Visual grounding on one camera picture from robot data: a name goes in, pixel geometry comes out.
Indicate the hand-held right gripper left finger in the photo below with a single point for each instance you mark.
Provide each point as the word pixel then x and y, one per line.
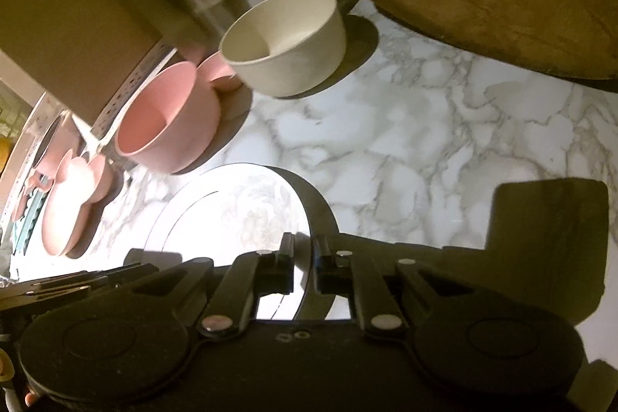
pixel 286 262

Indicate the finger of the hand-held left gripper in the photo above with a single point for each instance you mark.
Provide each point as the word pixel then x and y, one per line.
pixel 87 279

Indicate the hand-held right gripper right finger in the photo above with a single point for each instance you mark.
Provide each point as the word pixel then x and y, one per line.
pixel 322 265

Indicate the white floral plate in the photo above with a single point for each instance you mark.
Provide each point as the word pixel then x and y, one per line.
pixel 227 209

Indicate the large pink bowl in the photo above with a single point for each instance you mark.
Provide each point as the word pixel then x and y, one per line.
pixel 164 122

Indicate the small pink bowl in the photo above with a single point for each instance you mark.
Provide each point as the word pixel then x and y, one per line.
pixel 217 67

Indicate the pink plate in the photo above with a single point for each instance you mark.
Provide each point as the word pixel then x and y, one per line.
pixel 72 204

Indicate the teal dish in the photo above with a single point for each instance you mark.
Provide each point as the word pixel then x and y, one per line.
pixel 33 219

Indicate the dark round pan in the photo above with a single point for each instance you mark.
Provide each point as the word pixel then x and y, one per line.
pixel 50 141

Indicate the cream bowl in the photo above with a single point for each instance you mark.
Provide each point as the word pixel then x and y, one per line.
pixel 299 55

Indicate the cardboard box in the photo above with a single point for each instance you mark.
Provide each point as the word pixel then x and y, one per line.
pixel 62 35

